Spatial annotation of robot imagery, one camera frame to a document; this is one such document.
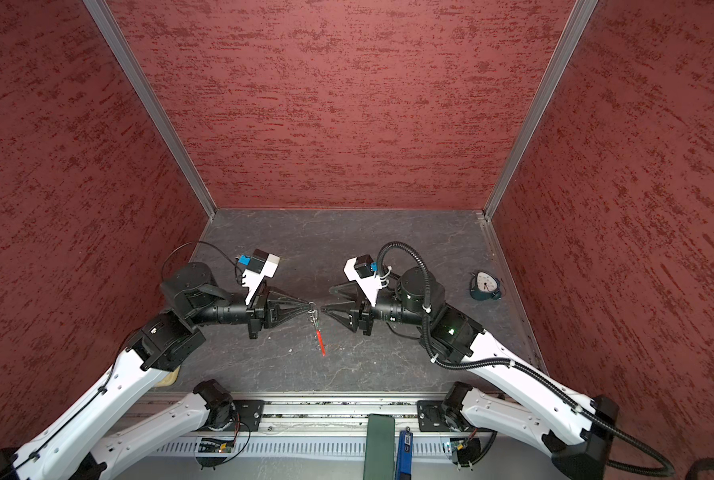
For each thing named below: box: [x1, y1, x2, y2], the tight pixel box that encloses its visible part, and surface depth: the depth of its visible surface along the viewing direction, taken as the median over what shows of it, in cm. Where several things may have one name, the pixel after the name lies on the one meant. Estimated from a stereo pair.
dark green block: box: [363, 414, 395, 480], surface depth 71 cm
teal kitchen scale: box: [469, 271, 502, 301], surface depth 97 cm
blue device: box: [395, 430, 413, 480], surface depth 69 cm
